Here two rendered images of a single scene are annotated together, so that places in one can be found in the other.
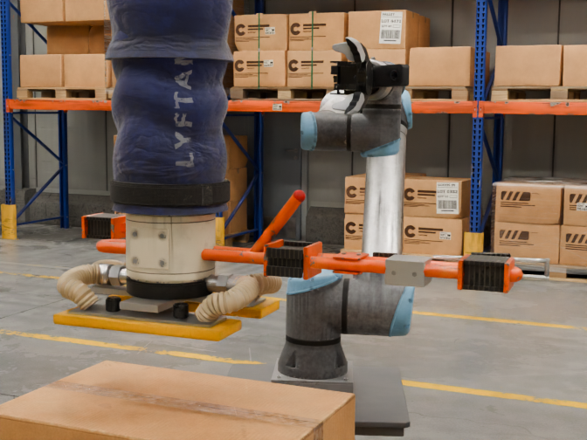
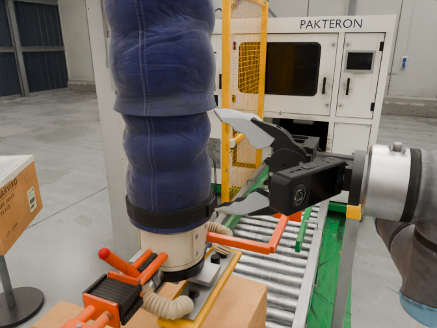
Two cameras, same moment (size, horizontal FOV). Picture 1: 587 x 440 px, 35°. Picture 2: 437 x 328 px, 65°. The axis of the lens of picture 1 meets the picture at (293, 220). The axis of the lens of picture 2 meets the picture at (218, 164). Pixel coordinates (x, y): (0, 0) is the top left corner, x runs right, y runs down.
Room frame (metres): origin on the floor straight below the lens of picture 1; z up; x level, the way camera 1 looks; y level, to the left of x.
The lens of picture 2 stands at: (1.91, -0.57, 1.74)
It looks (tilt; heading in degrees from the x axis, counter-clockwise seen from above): 19 degrees down; 92
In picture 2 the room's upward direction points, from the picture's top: straight up
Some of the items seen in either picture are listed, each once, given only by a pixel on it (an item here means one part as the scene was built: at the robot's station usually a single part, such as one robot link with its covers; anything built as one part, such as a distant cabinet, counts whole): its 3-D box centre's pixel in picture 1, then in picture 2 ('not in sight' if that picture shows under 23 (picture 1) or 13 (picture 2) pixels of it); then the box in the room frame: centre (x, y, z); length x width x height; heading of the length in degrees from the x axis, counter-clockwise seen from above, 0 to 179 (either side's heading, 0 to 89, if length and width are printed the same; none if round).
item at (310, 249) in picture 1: (293, 258); (113, 298); (1.67, 0.00, 1.24); 0.10 x 0.08 x 0.06; 160
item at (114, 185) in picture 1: (171, 189); (172, 200); (1.76, 0.23, 1.36); 0.23 x 0.23 x 0.04
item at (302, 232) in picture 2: not in sight; (318, 194); (2.63, 1.94, 0.60); 1.60 x 0.10 x 0.09; 71
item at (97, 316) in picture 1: (146, 313); not in sight; (1.67, 0.27, 1.14); 0.34 x 0.10 x 0.05; 70
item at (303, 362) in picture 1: (313, 352); not in sight; (2.47, -0.06, 0.86); 0.19 x 0.19 x 0.10
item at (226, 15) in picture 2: not in sight; (245, 125); (2.06, 2.40, 1.05); 1.17 x 0.10 x 2.10; 71
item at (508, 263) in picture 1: (486, 273); not in sight; (1.55, -0.33, 1.24); 0.08 x 0.07 x 0.05; 70
